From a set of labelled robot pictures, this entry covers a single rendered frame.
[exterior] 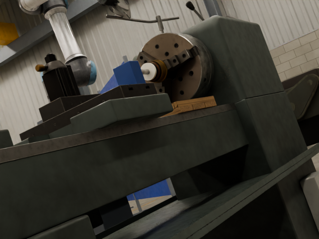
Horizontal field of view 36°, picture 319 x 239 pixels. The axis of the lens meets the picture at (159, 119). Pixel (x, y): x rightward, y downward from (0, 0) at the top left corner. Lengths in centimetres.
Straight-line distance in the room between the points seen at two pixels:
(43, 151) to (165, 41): 106
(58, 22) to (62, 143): 139
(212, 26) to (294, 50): 1003
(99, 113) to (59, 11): 130
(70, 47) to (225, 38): 76
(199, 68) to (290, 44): 1021
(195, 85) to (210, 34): 26
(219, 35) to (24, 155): 125
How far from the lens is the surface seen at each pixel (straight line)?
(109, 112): 123
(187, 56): 194
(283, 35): 1226
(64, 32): 244
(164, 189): 718
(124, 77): 175
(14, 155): 104
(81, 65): 236
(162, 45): 204
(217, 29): 211
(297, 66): 1208
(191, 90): 198
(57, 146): 113
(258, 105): 216
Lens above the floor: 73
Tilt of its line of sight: 5 degrees up
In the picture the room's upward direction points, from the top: 20 degrees counter-clockwise
